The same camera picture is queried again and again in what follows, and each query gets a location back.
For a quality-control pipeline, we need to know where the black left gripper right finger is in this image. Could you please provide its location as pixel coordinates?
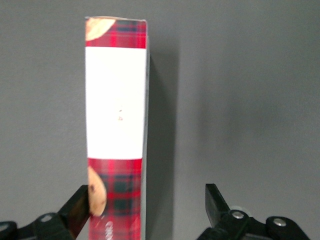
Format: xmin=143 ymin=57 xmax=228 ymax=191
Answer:
xmin=199 ymin=183 xmax=311 ymax=240

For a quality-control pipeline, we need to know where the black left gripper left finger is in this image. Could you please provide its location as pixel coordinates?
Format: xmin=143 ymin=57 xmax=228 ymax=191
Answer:
xmin=0 ymin=184 xmax=90 ymax=240

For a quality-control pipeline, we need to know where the red plaid cookie box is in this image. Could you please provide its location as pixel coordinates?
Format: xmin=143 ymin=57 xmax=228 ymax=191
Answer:
xmin=84 ymin=16 xmax=151 ymax=240

